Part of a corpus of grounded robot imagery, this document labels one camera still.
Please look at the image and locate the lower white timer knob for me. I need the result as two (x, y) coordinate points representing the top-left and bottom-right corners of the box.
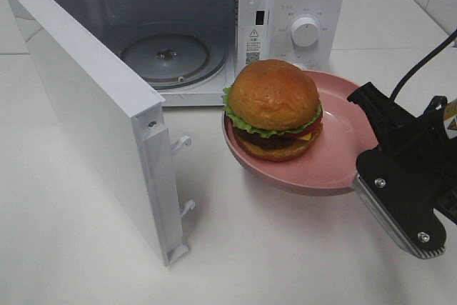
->
(293, 63), (308, 70)

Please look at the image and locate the white microwave oven body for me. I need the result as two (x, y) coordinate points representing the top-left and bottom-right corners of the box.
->
(54, 0), (342, 106)

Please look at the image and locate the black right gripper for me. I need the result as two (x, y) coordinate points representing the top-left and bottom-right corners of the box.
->
(346, 81), (457, 227)

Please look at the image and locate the pink plate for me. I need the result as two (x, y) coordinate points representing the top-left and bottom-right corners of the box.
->
(222, 70), (378, 196)

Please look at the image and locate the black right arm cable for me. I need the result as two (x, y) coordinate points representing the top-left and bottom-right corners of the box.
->
(388, 28), (457, 106)

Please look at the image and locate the glass microwave turntable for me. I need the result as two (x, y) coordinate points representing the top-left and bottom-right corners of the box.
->
(120, 34), (229, 89)

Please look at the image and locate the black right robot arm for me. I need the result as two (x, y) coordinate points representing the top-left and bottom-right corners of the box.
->
(347, 82), (456, 222)

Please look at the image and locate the upper white power knob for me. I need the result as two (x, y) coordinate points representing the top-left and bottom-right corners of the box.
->
(291, 15), (320, 47)

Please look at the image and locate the burger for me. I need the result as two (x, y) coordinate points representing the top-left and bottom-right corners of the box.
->
(223, 59), (323, 162)

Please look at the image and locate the white microwave door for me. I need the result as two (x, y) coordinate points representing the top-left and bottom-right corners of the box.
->
(8, 0), (195, 265)

